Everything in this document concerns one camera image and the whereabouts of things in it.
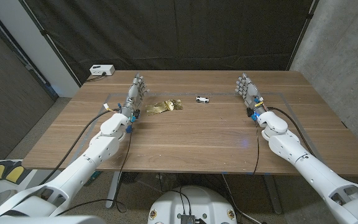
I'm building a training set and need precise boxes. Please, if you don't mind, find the black power strip cable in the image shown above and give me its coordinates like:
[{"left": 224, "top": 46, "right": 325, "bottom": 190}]
[{"left": 85, "top": 72, "right": 108, "bottom": 83}]

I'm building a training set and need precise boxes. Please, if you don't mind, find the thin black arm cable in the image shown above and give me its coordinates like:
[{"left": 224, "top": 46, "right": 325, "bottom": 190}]
[
  {"left": 54, "top": 129, "right": 134, "bottom": 217},
  {"left": 252, "top": 123, "right": 260, "bottom": 175}
]

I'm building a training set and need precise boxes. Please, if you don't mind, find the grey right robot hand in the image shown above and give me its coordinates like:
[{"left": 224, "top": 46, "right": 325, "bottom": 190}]
[{"left": 234, "top": 72, "right": 269, "bottom": 118}]

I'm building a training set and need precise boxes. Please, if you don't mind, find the white power strip box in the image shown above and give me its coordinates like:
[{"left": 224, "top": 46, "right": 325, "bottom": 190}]
[{"left": 89, "top": 64, "right": 116, "bottom": 77}]

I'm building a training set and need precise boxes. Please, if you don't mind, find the grey table leg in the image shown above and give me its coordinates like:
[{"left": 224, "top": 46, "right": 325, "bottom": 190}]
[
  {"left": 105, "top": 171, "right": 122, "bottom": 209},
  {"left": 262, "top": 174, "right": 283, "bottom": 215}
]

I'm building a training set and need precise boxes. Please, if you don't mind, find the black backdrop curtain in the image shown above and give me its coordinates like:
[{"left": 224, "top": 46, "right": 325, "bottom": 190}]
[{"left": 23, "top": 0, "right": 316, "bottom": 85}]

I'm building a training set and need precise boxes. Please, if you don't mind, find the black torso cable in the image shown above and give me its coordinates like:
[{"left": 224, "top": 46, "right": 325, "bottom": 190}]
[{"left": 166, "top": 185, "right": 193, "bottom": 216}]

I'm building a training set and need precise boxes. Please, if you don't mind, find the small black fan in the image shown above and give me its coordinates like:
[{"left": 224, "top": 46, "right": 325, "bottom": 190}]
[{"left": 121, "top": 172, "right": 141, "bottom": 184}]

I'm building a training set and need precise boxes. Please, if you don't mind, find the gold foil envelope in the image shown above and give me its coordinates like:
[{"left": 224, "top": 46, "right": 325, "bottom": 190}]
[{"left": 145, "top": 99, "right": 183, "bottom": 116}]

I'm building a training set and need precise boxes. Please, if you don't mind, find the black backdrop stand pole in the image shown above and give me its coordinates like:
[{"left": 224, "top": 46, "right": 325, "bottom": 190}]
[
  {"left": 286, "top": 0, "right": 319, "bottom": 71},
  {"left": 19, "top": 0, "right": 83, "bottom": 88}
]

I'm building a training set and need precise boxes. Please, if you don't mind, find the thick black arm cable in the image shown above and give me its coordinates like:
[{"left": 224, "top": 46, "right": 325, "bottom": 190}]
[
  {"left": 266, "top": 106, "right": 316, "bottom": 156},
  {"left": 38, "top": 109, "right": 119, "bottom": 187}
]

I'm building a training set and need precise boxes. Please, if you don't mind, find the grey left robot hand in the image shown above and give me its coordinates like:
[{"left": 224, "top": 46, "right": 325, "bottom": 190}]
[{"left": 120, "top": 73, "right": 150, "bottom": 119}]

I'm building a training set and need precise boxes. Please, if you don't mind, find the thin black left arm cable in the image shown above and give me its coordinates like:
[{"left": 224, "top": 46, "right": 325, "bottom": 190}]
[{"left": 54, "top": 129, "right": 134, "bottom": 217}]

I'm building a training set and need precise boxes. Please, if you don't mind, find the grey finned torso module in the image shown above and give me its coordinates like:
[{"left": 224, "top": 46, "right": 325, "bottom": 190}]
[{"left": 181, "top": 213, "right": 196, "bottom": 224}]

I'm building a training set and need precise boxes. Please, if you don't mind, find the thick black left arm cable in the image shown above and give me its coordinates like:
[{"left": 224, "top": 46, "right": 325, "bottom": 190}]
[{"left": 38, "top": 109, "right": 119, "bottom": 187}]

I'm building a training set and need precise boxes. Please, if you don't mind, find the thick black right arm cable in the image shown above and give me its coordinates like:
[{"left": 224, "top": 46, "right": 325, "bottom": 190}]
[{"left": 266, "top": 106, "right": 316, "bottom": 156}]

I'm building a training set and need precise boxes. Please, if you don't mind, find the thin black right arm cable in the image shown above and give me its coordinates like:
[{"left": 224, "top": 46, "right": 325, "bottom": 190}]
[{"left": 252, "top": 123, "right": 260, "bottom": 175}]

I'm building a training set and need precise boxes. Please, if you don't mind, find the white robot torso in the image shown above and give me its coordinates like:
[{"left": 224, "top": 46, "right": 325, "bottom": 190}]
[{"left": 147, "top": 185, "right": 238, "bottom": 224}]

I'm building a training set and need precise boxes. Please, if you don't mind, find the teal and orange toy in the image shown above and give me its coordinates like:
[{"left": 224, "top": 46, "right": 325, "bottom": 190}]
[{"left": 85, "top": 170, "right": 103, "bottom": 187}]

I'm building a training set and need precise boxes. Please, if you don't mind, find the grey floor cable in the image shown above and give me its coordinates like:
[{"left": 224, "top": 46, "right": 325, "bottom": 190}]
[{"left": 221, "top": 174, "right": 262, "bottom": 224}]

